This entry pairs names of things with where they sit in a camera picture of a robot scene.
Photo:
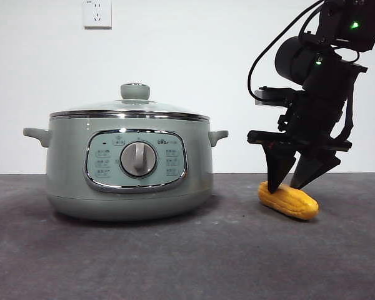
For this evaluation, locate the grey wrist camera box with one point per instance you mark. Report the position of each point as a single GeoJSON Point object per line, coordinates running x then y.
{"type": "Point", "coordinates": [270, 97]}

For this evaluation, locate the pale green electric pot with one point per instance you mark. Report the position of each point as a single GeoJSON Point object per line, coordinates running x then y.
{"type": "Point", "coordinates": [68, 168]}

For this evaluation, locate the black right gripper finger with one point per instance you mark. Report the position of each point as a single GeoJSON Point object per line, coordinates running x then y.
{"type": "Point", "coordinates": [314, 170]}
{"type": "Point", "coordinates": [277, 168]}

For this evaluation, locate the glass lid with green knob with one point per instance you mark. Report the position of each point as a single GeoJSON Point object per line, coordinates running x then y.
{"type": "Point", "coordinates": [135, 92]}

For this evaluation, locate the yellow corn cob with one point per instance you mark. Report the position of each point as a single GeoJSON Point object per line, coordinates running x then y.
{"type": "Point", "coordinates": [292, 201]}

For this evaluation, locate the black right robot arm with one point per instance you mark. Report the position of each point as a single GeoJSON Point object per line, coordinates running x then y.
{"type": "Point", "coordinates": [297, 61]}

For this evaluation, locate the white wall socket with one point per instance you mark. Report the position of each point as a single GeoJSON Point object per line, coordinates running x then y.
{"type": "Point", "coordinates": [97, 14]}

